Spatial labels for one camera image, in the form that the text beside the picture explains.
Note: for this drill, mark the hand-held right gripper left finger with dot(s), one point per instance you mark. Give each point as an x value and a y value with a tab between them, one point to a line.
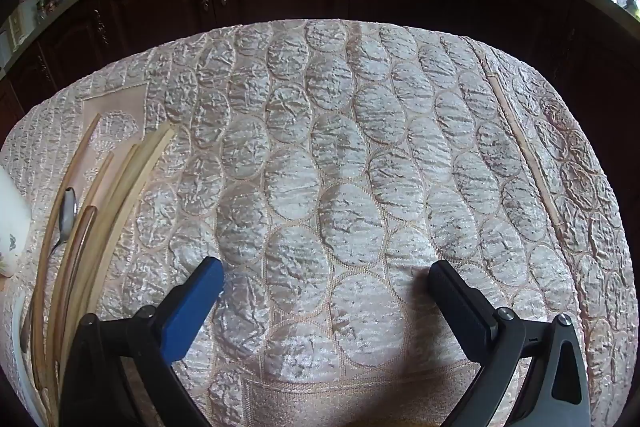
192	307

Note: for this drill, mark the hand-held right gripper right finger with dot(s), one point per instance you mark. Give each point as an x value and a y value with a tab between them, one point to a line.
457	302

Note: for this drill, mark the metal spoon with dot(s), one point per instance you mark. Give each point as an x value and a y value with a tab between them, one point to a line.
67	217

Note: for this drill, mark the row of wooden chopsticks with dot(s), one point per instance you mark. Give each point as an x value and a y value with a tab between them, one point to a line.
156	141

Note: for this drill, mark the white floral cup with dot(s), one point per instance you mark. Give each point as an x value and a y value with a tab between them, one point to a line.
12	227

